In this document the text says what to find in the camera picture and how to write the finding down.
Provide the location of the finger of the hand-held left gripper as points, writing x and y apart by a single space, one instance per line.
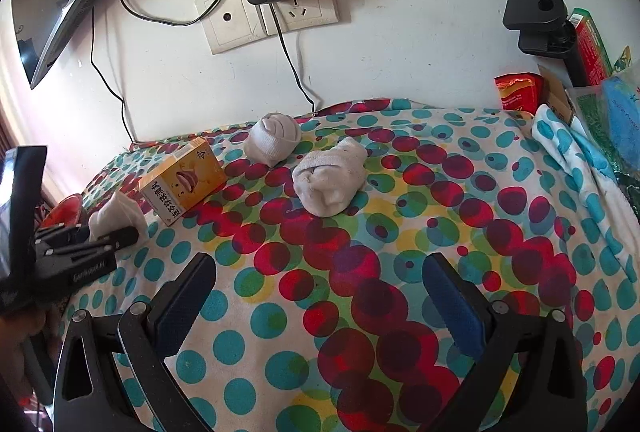
62 234
117 237

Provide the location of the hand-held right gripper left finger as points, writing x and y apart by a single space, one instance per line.
186 307

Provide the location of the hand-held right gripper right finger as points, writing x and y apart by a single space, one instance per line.
457 307

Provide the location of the round red tray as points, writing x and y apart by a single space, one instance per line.
67 211

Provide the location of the yellow medicine box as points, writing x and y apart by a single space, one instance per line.
185 182

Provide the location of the person's left hand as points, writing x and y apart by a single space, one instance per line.
15 347

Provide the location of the polka dot blanket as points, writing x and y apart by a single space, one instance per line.
350 262

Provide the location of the round rolled white sock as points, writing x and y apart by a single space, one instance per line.
272 137

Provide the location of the blue plastic bag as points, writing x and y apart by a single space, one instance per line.
592 132
625 117

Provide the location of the dark flat monitor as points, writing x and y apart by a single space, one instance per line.
50 12

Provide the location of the red packet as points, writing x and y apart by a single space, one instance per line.
517 92

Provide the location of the brown cardboard box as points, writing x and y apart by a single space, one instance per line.
555 95

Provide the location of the green box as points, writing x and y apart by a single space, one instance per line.
592 47

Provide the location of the beige wall plate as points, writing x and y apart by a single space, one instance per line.
225 27

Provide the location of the beige wall power socket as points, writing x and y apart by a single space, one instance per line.
310 12

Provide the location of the black clamp mount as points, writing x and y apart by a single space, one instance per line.
535 7

